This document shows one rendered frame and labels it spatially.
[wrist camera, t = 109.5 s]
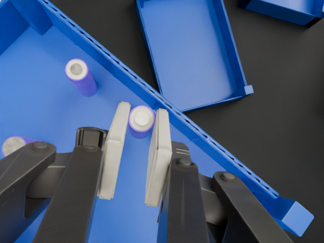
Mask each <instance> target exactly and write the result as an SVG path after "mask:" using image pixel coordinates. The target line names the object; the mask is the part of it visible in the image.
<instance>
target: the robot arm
mask: <svg viewBox="0 0 324 243"><path fill-rule="evenodd" d="M130 106H131V105H130V104H129V103H128V102H123V101H121V103H119V105H118V108H117V111H116V113H115V116H114V119H113V121H112V124H111V127H110V130H104V129H100V128H96V127H89V126H87V127H81V128H78V129H77V132H76V141H75V147H74V150H73V151H72V152H68V153H57V152H56V146H55V145H53V144H51V143H48V142H44V141H41V142H40V141H36V142H31V143H28V144H26V145H24V146H22V147H21V148H19V149H18V150H16V151H14V152H13V153H11V154H9V155H8V156H6V157H4V158H3V159H1V160H0V243H14V242H15V241H16V240H17V239H18V238H19V237H20V236H21V235H22V233H23V232H24V231H25V230H26V229H27V228H28V227H29V226H30V225H31V224H32V223H33V221H34V220H35V219H36V218H37V217H38V216H39V215H40V214H41V213H42V212H43V211H44V209H45V208H46V207H47V206H48V208H47V210H46V212H45V214H44V217H43V219H42V221H41V223H40V226H39V228H38V230H37V232H36V235H35V237H34V239H33V241H32V243H88V241H89V236H90V231H91V226H92V220H93V216H94V211H95V204H96V199H97V196H99V198H100V199H106V200H110V199H111V198H113V196H114V191H115V186H116V181H117V176H118V171H119V166H120V162H121V157H122V151H123V146H124V141H125V135H126V129H127V123H128V117H129V112H130ZM145 203H146V204H147V206H152V207H158V206H160V211H159V215H158V220H157V222H158V223H159V224H158V235H157V243H294V242H293V241H292V240H291V239H290V237H289V236H288V235H287V234H286V233H285V231H284V230H283V229H282V228H281V227H280V225H279V224H278V223H277V222H276V221H275V220H274V218H273V217H272V216H271V215H270V214H269V212H268V211H267V210H266V209H265V208H264V206H263V205H262V204H261V203H260V202H259V200H258V199H257V198H256V197H255V196H254V194H253V193H252V192H251V191H250V190H249V188H248V187H247V186H246V185H245V184H244V183H243V182H242V180H241V179H239V178H238V177H237V176H236V175H234V174H233V173H229V172H223V171H217V172H215V173H214V175H213V178H211V177H208V176H205V175H202V174H200V173H199V170H198V166H197V164H195V163H194V162H192V161H191V157H190V152H189V148H188V146H187V145H186V144H185V143H181V142H176V141H171V136H170V126H169V116H168V111H167V110H166V109H162V108H159V109H157V112H156V118H155V123H154V126H153V131H152V136H151V141H150V146H149V155H148V170H147V181H146V193H145ZM160 204H161V205H160Z"/></svg>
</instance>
